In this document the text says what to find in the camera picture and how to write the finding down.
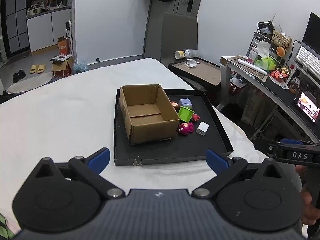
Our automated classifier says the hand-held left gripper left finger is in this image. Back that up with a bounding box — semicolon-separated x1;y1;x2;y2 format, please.
34;147;125;200

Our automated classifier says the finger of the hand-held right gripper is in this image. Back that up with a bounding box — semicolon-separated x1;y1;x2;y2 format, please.
253;137;304;158

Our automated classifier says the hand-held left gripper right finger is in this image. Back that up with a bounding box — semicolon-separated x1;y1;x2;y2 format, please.
192;149;285;198

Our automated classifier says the white charger plug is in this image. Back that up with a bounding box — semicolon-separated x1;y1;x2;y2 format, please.
196;121;210;136

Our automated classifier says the black shallow tray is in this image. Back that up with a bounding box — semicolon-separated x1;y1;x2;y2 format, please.
113;88;234;166

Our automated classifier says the pink animal toy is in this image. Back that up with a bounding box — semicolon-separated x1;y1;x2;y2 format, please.
177;122;194;136

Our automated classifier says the green lidded container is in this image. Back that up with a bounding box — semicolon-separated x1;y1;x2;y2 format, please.
178;106;195;122

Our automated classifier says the person's right hand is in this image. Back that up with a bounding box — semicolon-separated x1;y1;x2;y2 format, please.
300;166;314;227

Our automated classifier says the beige tote bag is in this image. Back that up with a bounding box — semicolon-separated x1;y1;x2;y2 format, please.
240;87;266;126

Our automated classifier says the phone with lit screen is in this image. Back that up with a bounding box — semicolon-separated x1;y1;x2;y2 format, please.
293;89;320;125

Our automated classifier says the grey curved desk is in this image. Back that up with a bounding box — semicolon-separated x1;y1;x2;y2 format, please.
219;55;320;144

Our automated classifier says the small brown figurine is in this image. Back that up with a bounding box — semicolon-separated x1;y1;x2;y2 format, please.
288;77;302;93

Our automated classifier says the red basket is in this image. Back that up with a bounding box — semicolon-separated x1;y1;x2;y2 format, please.
228;76;248;96

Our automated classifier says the red snack packet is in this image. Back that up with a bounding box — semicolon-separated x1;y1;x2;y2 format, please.
269;66;291;85

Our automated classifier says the brown flat desk tray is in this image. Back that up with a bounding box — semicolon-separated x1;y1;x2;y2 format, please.
226;56;270;82

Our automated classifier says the green plastic bag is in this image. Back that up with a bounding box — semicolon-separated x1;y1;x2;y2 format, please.
254;56;277;71

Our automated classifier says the white tube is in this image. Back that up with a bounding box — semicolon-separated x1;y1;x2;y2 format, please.
237;58;256;68

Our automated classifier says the black tray with brown bottom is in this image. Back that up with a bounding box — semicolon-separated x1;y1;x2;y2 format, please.
168;57;222;92

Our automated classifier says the pink bottle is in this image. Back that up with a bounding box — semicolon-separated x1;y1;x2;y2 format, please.
247;47;257;63

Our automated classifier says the blue plastic bag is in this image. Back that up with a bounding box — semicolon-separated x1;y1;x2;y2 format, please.
72;58;88;74

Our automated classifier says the white tissue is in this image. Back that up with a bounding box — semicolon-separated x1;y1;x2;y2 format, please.
254;40;272;61

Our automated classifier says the white keyboard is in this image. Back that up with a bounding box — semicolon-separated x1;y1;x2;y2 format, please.
295;45;320;75

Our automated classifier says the brown floor cardboard box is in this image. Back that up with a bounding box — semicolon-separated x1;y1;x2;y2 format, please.
49;54;75;78

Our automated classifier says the white face mask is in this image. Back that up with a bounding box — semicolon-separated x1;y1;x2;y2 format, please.
185;59;201;69

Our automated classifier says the white floor mat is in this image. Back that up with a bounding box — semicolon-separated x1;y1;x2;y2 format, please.
7;76;53;95

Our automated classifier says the grey drawer organizer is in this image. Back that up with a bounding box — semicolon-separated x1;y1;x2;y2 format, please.
246;31;273;58

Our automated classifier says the woven basket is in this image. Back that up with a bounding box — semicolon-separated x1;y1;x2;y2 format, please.
272;29;293;50

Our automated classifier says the yellow label plastic bottle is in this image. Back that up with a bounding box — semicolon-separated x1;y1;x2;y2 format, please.
174;49;198;60

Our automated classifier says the green striped clothing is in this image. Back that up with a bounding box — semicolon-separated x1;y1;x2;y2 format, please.
0;213;15;240

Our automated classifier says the orange carton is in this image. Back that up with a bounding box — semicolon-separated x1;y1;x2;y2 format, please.
57;36;70;55

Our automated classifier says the black gadget on organizer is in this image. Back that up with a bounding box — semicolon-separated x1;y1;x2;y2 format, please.
257;21;275;33

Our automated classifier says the black monitor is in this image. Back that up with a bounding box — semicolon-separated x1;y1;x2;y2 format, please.
302;12;320;53

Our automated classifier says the grey chair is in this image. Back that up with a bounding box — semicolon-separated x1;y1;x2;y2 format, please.
160;12;199;65

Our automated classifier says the white cabinet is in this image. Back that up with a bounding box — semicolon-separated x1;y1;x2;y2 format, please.
26;7;74;53

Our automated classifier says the black door lock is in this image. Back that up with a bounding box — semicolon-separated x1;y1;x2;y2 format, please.
180;0;196;12

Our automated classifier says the black framed glass door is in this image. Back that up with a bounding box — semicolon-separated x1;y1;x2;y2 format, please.
0;0;31;58

